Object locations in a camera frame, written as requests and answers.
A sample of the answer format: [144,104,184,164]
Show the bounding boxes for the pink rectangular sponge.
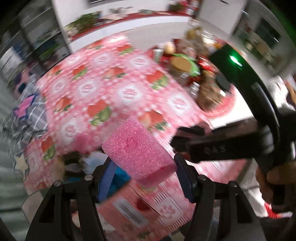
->
[102,117,177,188]

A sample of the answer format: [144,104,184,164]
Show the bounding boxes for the red printed cardboard box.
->
[97,174,195,240]

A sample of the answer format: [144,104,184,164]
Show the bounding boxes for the blue soft cloth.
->
[110,164,131,190]

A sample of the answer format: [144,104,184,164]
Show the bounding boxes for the person's right hand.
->
[255,161,295,212]

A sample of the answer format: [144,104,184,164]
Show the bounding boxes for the grey plaid star blanket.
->
[3,74,48,178]

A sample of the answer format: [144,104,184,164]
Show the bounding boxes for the pink strawberry paw tablecloth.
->
[23,33,248,195]

